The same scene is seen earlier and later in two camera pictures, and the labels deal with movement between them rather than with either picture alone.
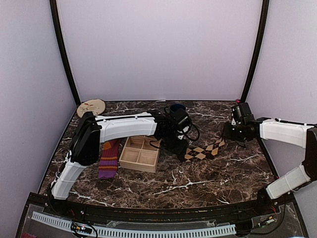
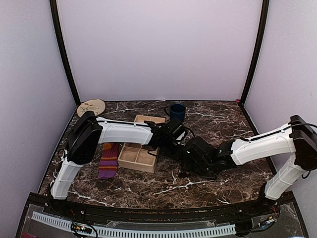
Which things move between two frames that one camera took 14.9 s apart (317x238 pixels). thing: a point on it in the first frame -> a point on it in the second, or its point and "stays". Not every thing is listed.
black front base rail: x=269 y=204 stays
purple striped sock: x=108 y=165 stays
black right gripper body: x=228 y=131 -> x=189 y=167
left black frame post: x=55 y=15 stays
